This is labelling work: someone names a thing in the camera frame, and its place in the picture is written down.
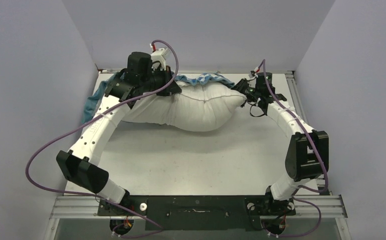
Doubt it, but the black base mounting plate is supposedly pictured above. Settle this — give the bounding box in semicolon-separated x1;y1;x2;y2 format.
97;194;297;232

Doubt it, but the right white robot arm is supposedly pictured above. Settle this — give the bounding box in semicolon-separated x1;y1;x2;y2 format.
233;73;329;214

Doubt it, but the aluminium rail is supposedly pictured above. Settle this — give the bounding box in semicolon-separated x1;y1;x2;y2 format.
50;195;347;219
285;70;328;186

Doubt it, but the white knob on plate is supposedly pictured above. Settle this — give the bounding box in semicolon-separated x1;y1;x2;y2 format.
139;202;147;212

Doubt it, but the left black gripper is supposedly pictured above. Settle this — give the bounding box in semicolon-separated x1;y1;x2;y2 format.
140;66;182;97

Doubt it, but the aluminium right side rail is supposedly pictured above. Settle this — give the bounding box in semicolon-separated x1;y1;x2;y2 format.
285;70;328;186

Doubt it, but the white pillow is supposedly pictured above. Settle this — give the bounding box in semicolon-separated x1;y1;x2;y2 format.
122;82;246;132

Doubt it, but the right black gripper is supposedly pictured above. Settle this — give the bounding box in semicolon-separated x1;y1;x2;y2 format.
219;78;261;108

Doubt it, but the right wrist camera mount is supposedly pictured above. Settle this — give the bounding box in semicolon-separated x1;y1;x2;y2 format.
249;68;261;81

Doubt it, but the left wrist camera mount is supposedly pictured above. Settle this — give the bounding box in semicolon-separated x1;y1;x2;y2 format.
151;47;171;70

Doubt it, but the white pillowcase with blue trim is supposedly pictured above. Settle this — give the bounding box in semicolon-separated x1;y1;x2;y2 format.
81;72;236;125

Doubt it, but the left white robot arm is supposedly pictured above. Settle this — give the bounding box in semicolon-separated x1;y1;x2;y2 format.
56;48;181;215

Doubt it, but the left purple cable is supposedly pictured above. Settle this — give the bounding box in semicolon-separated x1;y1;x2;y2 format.
24;39;179;239

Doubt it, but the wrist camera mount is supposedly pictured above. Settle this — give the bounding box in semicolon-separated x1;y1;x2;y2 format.
249;68;261;81
151;47;171;70

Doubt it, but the aluminium front rail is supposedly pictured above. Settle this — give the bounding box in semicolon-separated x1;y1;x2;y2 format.
50;195;347;219

